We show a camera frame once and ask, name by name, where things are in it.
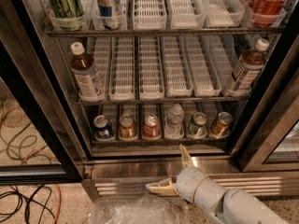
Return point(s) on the blue pepsi can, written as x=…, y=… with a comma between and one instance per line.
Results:
x=103, y=128

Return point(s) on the right glass fridge door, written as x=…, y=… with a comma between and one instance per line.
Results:
x=272, y=111

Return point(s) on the red soda can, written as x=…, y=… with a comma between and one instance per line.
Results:
x=151, y=127

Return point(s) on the clear plastic bin with bag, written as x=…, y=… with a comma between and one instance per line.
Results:
x=146, y=209

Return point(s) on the red coca-cola can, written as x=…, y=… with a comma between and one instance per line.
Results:
x=264, y=12

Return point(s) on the tea bottle white cap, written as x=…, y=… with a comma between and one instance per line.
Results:
x=247, y=68
x=86, y=74

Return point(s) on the left glass fridge door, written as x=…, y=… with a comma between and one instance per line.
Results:
x=33, y=67

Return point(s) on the blue beige tall can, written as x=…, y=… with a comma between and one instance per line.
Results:
x=110, y=13

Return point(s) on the right tea bottle white cap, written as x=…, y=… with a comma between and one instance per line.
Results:
x=247, y=68

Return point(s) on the green soda can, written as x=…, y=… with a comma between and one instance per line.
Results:
x=197, y=126

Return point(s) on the left tea bottle white cap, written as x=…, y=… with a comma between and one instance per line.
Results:
x=86, y=74

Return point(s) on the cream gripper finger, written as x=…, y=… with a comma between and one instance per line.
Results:
x=186, y=158
x=164, y=187

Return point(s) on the clear water bottle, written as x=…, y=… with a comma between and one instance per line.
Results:
x=173, y=128

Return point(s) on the green tall can top shelf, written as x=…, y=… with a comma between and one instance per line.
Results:
x=69, y=11

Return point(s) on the brown gold soda can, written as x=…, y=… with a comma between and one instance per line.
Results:
x=127, y=128

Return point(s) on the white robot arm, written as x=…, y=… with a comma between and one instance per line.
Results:
x=221, y=205

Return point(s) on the steel fridge bottom grille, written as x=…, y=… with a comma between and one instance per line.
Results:
x=111, y=178

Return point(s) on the glass fridge door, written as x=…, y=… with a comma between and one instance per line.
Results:
x=272, y=111
x=33, y=67

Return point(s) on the orange gold soda can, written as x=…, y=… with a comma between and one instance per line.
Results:
x=221, y=125

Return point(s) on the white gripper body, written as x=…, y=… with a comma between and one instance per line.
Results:
x=187, y=183

